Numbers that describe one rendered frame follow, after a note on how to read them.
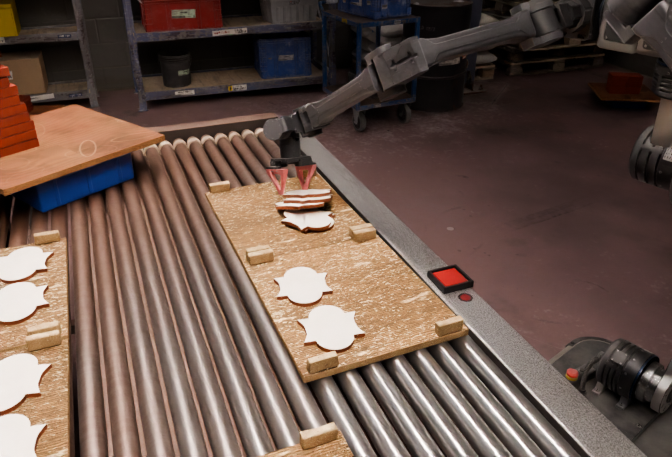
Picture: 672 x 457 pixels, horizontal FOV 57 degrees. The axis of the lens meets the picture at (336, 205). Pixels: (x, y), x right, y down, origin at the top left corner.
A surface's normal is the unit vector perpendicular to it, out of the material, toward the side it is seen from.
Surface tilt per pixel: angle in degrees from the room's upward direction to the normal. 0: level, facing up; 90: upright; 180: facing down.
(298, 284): 0
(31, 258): 0
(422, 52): 59
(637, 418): 0
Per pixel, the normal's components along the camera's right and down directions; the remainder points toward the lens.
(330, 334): 0.00, -0.89
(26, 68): 0.34, 0.43
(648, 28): -0.80, 0.23
